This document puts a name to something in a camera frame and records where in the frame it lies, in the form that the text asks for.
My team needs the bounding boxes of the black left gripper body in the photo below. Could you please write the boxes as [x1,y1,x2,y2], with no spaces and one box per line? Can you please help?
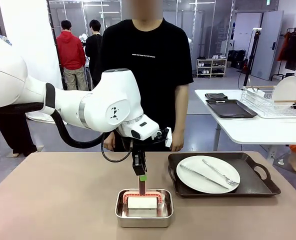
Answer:
[130,139,149,157]

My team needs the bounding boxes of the pink lint roller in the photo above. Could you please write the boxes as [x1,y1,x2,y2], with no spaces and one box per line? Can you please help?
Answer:
[122,174,165,218]

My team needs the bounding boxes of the white dinner plate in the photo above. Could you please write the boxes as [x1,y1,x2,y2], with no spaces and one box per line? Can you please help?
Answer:
[271,75,296,111]
[176,155,241,194]

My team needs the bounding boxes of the dark grey cloth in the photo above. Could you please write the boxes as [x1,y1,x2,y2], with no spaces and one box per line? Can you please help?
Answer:
[204,92,229,101]

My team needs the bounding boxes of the dark serving tray with handles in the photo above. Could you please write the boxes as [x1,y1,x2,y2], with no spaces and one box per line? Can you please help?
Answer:
[167,152,282,199]

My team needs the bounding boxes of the person's left forearm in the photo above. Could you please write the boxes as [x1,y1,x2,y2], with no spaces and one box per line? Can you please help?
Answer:
[172,107,189,138]

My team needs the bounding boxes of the person's right hand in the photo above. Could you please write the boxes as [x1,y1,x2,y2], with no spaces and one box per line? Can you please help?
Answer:
[104,132,116,152]

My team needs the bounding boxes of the person's left hand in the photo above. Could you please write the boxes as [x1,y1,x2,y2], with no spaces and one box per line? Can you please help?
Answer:
[171,133,185,153]

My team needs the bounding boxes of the rectangular metal tray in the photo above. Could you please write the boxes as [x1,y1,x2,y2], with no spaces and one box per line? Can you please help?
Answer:
[114,188,174,228]

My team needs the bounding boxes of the person in black t-shirt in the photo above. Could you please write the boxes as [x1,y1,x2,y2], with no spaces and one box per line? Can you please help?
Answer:
[100,0,194,153]

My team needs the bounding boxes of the dark flat serving tray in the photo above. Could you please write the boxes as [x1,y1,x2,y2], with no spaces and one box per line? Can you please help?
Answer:
[205,99,258,119]

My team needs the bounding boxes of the person in all black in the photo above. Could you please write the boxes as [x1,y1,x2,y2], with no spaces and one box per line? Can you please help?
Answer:
[84,19,104,88]

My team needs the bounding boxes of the wooden shoe rack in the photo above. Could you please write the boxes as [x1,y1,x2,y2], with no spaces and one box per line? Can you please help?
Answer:
[196,57,228,78]

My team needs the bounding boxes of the white side table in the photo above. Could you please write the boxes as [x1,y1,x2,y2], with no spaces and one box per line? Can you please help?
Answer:
[194,88,296,161]

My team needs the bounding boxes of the person in red hoodie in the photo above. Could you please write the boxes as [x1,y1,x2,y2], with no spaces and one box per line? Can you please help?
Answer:
[55,19,88,91]

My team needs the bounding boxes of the figure in floral shirt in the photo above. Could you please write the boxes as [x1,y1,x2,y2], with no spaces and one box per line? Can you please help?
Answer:
[0,10,39,158]

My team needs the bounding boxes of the black bags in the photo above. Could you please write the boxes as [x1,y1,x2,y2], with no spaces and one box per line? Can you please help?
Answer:
[227,49,247,70]

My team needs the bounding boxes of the black stand with white top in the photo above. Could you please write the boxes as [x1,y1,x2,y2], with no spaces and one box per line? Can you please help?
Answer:
[242,27,263,87]

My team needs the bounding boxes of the white backdrop sheet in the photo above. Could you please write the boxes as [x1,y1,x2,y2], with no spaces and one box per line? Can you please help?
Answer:
[0,0,66,123]

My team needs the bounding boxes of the grey door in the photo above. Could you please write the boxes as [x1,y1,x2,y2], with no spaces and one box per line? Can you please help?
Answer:
[250,10,284,81]

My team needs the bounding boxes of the black clothes rack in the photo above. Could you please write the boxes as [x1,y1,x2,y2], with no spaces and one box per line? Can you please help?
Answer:
[270,27,296,82]

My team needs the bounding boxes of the orange hanging garment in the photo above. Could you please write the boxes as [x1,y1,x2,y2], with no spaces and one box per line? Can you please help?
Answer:
[276,31,293,62]

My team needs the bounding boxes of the thin black cable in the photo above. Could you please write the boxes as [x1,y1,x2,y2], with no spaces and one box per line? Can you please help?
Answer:
[100,132,134,163]

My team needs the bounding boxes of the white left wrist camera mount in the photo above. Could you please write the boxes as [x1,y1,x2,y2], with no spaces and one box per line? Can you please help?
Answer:
[150,127,173,148]

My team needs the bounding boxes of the thick black arm hose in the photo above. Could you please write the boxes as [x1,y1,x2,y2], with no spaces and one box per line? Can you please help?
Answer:
[0,101,106,149]

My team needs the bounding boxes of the white wire dish rack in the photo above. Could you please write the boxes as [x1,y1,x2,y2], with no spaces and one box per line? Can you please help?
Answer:
[240,85,296,119]

